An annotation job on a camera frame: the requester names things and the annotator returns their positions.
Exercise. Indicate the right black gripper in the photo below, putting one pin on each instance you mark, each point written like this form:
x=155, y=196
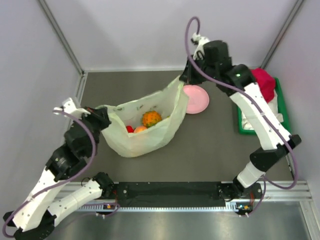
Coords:
x=187, y=76

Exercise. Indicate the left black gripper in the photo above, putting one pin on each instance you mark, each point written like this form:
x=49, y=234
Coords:
x=100, y=114

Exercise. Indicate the red bell pepper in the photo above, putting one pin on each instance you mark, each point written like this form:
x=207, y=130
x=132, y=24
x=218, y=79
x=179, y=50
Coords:
x=129, y=129

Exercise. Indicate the pink peach fruit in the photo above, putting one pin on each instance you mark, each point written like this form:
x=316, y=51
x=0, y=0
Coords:
x=140, y=129

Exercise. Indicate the toy pineapple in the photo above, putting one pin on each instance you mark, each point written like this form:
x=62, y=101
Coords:
x=150, y=118

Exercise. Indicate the pale green plastic bag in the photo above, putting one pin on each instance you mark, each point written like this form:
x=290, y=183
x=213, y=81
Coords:
x=169, y=101

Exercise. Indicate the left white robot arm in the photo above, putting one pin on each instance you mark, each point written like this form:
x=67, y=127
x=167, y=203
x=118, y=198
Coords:
x=40, y=213

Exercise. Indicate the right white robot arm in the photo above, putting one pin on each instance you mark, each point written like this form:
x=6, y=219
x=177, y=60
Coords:
x=276, y=142

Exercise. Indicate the pink plate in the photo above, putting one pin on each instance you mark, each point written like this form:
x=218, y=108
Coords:
x=198, y=99

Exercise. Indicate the red cloth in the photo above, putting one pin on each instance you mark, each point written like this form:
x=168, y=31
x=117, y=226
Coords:
x=266, y=82

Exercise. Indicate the white cloth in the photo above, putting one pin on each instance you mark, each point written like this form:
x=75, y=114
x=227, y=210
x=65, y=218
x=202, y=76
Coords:
x=273, y=104

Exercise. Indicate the green plastic tray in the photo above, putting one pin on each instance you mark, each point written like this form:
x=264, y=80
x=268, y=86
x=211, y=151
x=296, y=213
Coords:
x=282, y=109

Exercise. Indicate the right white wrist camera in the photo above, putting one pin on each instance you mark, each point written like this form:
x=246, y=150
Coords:
x=199, y=41

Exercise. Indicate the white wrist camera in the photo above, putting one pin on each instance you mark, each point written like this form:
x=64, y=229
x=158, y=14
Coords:
x=71, y=107
x=199, y=41

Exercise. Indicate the aluminium frame rail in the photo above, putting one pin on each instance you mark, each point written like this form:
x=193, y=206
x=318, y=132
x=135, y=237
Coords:
x=53, y=89

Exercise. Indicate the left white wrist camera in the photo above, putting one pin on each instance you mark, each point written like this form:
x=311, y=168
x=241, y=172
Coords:
x=71, y=107

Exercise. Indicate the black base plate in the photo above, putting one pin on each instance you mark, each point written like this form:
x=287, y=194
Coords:
x=179, y=194

